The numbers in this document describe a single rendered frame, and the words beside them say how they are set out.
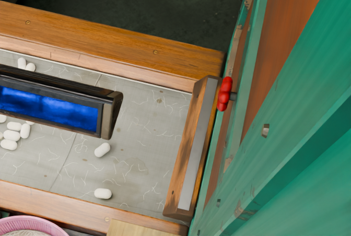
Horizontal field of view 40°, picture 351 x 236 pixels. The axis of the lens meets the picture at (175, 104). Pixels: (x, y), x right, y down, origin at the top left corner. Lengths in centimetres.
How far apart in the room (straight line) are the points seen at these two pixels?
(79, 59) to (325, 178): 100
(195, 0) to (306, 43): 195
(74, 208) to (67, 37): 40
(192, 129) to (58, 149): 31
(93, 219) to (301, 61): 83
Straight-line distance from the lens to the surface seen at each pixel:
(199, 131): 96
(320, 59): 19
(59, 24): 119
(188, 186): 92
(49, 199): 103
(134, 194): 104
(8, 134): 110
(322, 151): 19
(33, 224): 105
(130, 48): 114
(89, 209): 102
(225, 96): 55
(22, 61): 117
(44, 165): 108
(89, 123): 74
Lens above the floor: 176
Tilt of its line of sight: 67 degrees down
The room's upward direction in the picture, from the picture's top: 7 degrees clockwise
